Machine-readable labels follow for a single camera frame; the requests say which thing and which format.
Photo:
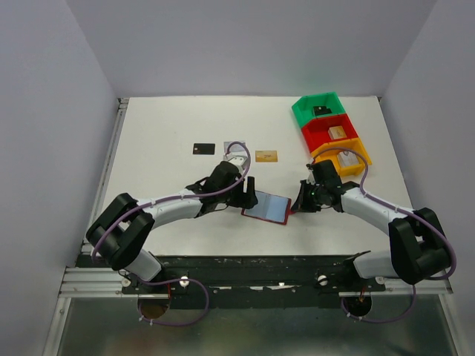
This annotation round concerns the gold credit card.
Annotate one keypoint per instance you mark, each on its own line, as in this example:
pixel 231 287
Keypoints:
pixel 266 156

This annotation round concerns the yellow plastic bin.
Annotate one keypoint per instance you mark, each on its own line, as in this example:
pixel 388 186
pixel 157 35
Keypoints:
pixel 331 149

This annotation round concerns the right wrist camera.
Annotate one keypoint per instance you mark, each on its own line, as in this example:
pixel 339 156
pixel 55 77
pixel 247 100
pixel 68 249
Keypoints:
pixel 311 177

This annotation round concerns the aluminium left side rail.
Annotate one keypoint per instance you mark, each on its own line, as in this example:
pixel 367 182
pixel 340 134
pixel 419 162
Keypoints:
pixel 109 160

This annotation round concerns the white VIP card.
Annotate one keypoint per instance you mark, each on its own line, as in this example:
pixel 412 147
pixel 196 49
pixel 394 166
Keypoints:
pixel 234 146

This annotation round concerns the red leather card holder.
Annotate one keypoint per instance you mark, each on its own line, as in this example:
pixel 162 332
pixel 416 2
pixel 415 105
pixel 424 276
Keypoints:
pixel 270 208

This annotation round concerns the aluminium front rail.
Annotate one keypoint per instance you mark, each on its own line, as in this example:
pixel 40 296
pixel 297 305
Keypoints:
pixel 103 282

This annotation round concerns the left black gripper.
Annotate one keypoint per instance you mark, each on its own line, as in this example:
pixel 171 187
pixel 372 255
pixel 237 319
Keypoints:
pixel 245 200

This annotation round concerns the aluminium rail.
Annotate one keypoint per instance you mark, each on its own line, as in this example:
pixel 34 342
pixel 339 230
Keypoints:
pixel 109 160
pixel 103 282

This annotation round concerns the tan box in red bin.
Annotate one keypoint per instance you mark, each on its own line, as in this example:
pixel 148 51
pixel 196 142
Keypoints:
pixel 336 132

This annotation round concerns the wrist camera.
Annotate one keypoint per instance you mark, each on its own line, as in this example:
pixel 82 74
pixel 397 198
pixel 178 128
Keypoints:
pixel 240 162
pixel 311 177

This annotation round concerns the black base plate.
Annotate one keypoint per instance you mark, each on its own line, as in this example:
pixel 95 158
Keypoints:
pixel 187 280

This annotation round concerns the red plastic bin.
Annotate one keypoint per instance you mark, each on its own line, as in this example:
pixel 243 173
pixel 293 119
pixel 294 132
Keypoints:
pixel 317 131

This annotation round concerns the black item in green bin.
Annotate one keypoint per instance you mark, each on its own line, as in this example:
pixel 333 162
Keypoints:
pixel 321 110

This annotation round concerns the black credit card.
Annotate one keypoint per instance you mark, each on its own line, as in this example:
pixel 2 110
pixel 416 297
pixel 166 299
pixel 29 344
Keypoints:
pixel 203 148

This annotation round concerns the white box in yellow bin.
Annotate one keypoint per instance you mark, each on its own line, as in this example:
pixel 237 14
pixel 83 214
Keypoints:
pixel 347 159

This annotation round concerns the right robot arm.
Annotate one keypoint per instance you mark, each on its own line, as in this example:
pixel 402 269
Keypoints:
pixel 416 250

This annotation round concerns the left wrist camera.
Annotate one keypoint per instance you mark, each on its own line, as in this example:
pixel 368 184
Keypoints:
pixel 240 162

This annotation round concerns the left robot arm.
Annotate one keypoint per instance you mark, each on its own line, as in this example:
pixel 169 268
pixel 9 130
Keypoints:
pixel 119 233

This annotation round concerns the green plastic bin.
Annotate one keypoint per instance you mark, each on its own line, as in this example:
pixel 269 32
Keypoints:
pixel 303 108

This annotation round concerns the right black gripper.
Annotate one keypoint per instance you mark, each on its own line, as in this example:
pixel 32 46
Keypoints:
pixel 302 204

